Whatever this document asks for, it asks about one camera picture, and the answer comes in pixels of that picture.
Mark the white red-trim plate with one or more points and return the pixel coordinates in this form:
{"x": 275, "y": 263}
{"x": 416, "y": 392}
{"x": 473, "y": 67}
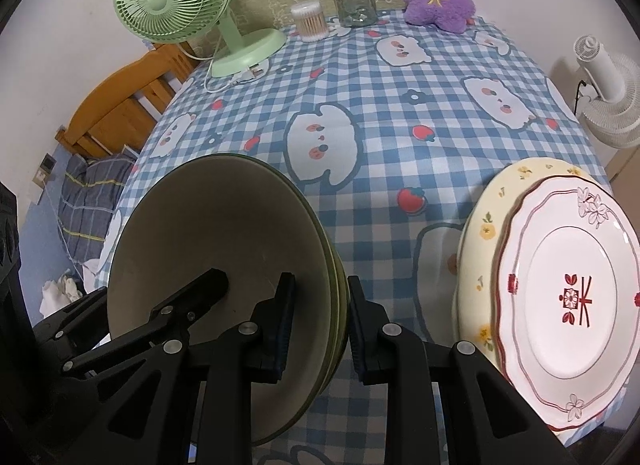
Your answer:
{"x": 600, "y": 354}

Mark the grey plaid pillow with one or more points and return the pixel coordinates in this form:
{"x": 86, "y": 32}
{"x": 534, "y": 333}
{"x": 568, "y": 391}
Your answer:
{"x": 90, "y": 192}

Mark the floral ceramic bowl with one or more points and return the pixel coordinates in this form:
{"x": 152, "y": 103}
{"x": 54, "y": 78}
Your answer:
{"x": 338, "y": 292}
{"x": 264, "y": 227}
{"x": 166, "y": 243}

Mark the floral ceramic bowl back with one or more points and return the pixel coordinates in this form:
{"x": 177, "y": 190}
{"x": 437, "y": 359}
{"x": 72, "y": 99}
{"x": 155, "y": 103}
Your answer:
{"x": 338, "y": 292}

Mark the wall power outlet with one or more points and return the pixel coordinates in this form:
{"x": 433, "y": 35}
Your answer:
{"x": 44, "y": 171}

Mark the round yellow flower plate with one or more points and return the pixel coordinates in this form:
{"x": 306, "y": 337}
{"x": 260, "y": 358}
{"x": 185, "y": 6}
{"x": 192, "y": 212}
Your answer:
{"x": 550, "y": 204}

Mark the white crumpled cloth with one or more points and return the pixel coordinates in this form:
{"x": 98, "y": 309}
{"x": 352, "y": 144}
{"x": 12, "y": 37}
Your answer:
{"x": 68, "y": 288}

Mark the white floor fan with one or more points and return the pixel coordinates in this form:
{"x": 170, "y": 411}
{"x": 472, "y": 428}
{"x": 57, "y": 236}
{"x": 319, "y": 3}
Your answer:
{"x": 613, "y": 115}

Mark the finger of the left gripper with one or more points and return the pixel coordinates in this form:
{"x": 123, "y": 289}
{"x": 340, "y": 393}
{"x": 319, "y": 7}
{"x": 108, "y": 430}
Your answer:
{"x": 75, "y": 329}
{"x": 171, "y": 319}

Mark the blue checkered tablecloth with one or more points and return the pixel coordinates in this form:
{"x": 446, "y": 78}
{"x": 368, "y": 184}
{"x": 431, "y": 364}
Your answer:
{"x": 392, "y": 133}

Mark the cotton swab container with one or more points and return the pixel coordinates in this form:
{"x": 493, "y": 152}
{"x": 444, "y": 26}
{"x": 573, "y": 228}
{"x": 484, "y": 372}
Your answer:
{"x": 309, "y": 20}

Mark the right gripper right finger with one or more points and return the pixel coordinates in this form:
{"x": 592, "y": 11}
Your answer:
{"x": 444, "y": 404}

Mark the green desk fan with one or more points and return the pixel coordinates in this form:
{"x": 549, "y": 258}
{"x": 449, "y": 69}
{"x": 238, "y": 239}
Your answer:
{"x": 177, "y": 21}

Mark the beige door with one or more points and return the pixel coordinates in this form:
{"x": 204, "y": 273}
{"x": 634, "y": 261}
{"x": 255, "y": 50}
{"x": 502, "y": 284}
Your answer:
{"x": 624, "y": 173}

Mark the floral ceramic bowl front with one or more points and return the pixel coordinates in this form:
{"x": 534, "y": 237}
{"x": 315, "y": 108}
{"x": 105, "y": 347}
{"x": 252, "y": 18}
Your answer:
{"x": 166, "y": 243}

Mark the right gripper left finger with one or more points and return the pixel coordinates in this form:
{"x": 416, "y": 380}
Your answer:
{"x": 252, "y": 352}

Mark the scalloped yellow flower plate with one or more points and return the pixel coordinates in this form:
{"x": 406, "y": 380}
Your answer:
{"x": 473, "y": 311}

